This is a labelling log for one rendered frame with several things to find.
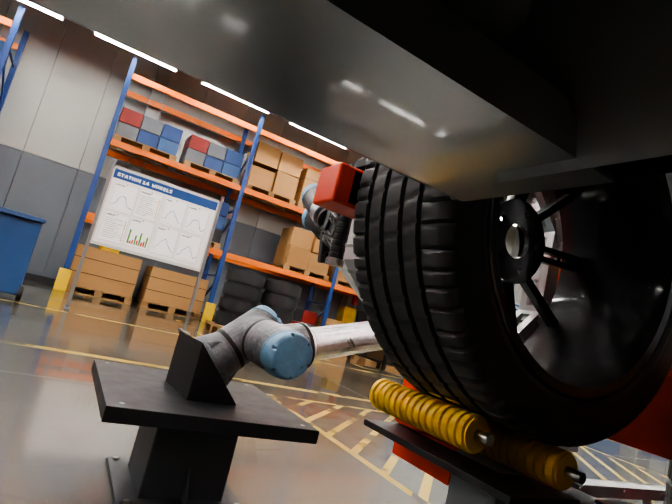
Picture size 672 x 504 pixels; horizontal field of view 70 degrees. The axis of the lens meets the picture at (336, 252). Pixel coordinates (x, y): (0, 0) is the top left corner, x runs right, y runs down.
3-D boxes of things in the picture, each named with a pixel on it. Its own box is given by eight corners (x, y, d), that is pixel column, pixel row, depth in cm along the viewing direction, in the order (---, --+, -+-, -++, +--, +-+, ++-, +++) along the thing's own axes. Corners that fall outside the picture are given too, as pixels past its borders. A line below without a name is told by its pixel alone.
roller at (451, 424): (472, 460, 67) (480, 418, 68) (358, 403, 93) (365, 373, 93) (500, 462, 70) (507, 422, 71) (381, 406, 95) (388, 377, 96)
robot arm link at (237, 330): (230, 359, 170) (270, 332, 178) (252, 375, 156) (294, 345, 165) (213, 323, 164) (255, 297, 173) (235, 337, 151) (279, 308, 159)
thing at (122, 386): (66, 446, 163) (94, 358, 167) (232, 459, 191) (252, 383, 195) (66, 536, 110) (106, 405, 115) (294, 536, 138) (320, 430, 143)
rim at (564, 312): (666, 405, 86) (466, 390, 61) (551, 376, 106) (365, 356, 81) (692, 137, 91) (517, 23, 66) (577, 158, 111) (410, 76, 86)
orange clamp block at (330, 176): (375, 217, 83) (332, 200, 79) (351, 219, 90) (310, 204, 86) (384, 179, 84) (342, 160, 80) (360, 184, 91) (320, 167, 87)
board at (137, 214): (63, 310, 557) (114, 154, 585) (63, 306, 601) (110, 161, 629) (189, 335, 627) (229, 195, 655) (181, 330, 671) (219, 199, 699)
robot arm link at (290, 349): (242, 368, 154) (406, 341, 199) (269, 386, 140) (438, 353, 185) (244, 321, 152) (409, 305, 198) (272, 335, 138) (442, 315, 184)
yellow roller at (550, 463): (567, 499, 66) (574, 456, 67) (426, 431, 92) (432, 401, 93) (591, 500, 69) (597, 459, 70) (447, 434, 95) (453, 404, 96)
